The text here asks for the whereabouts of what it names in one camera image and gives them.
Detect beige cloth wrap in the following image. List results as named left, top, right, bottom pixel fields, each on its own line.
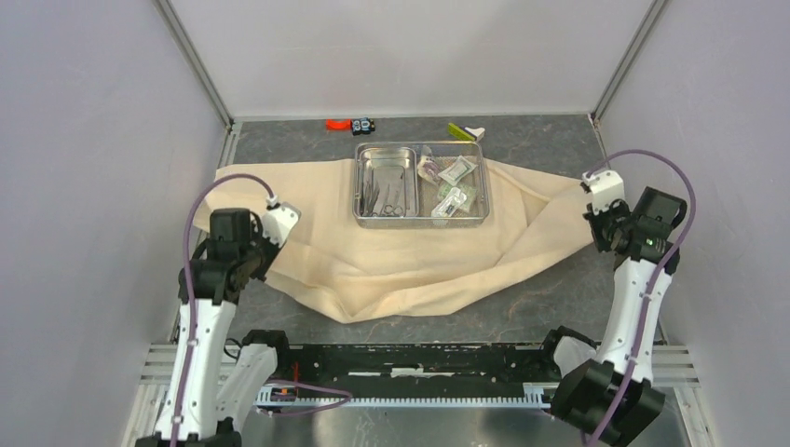
left=194, top=159, right=592, bottom=323

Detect wire mesh steel basket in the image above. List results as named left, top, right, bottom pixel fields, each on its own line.
left=350, top=141, right=491, bottom=229

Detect green white brush tool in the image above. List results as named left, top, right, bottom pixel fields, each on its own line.
left=447, top=123, right=485, bottom=142

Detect dark packet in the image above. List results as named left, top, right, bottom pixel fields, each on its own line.
left=417, top=156, right=441, bottom=185

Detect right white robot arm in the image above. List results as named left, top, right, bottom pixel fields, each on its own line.
left=538, top=187, right=688, bottom=446

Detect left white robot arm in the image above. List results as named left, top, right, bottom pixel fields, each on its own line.
left=135, top=203, right=301, bottom=446

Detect steel surgical forceps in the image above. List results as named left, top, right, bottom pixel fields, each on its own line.
left=362, top=169, right=380, bottom=217

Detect steel surgical scissors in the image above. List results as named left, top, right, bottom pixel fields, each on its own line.
left=381, top=174, right=404, bottom=217

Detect orange red tape roll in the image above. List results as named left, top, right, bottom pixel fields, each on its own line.
left=325, top=119, right=352, bottom=131

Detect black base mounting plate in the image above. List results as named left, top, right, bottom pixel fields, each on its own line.
left=273, top=343, right=561, bottom=399

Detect stainless steel inner tray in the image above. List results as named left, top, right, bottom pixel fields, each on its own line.
left=351, top=143, right=420, bottom=229

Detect small black blue toy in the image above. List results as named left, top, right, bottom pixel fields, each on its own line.
left=350, top=117, right=376, bottom=136

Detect green printed gauze packet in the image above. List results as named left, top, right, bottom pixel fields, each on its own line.
left=437, top=183, right=478, bottom=213

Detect clear plastic bag item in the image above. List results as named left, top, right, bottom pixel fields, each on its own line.
left=430, top=187, right=468, bottom=219

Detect white sealed pouch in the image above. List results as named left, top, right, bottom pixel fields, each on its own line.
left=438, top=156, right=478, bottom=186

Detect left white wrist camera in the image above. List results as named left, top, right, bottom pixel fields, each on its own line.
left=261, top=202, right=301, bottom=248

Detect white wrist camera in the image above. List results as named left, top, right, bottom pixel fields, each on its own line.
left=261, top=202, right=301, bottom=248
left=581, top=169, right=625, bottom=215

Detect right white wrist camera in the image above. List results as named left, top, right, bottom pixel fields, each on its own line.
left=581, top=169, right=625, bottom=215

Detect white slotted cable duct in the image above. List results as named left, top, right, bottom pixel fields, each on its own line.
left=253, top=386, right=551, bottom=411

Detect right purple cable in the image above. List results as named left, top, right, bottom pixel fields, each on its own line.
left=582, top=149, right=698, bottom=447

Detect right aluminium corner post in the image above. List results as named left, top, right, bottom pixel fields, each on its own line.
left=589, top=0, right=671, bottom=128

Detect aluminium corner post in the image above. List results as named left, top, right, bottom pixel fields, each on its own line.
left=152, top=0, right=234, bottom=129
left=589, top=0, right=671, bottom=128

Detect left aluminium corner post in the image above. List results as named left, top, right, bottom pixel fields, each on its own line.
left=152, top=0, right=234, bottom=129

